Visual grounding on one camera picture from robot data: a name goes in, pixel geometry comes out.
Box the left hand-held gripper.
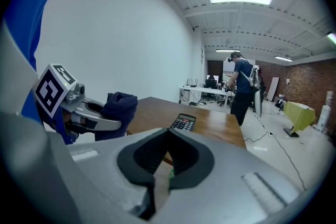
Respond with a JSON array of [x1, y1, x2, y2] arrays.
[[34, 62, 122, 145]]

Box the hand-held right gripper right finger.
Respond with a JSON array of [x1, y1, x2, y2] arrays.
[[156, 128, 314, 224]]

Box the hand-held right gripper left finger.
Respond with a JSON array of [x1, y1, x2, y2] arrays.
[[67, 127, 169, 224]]

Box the dark blue cloth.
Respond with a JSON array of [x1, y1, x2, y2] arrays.
[[94, 91, 139, 142]]

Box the black calculator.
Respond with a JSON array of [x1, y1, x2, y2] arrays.
[[169, 113, 197, 133]]

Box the person's blue sleeved left forearm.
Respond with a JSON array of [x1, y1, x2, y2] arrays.
[[3, 0, 79, 145]]

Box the white office table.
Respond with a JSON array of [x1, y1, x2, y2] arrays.
[[179, 86, 229, 107]]

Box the black office chair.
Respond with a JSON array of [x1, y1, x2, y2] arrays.
[[204, 78, 218, 101]]

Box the white leaning board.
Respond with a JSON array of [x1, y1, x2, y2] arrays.
[[267, 76, 280, 102]]

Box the white paper rolls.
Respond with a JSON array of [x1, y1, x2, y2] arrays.
[[313, 90, 334, 135]]

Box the black floor cable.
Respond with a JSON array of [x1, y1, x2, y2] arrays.
[[243, 131, 308, 191]]

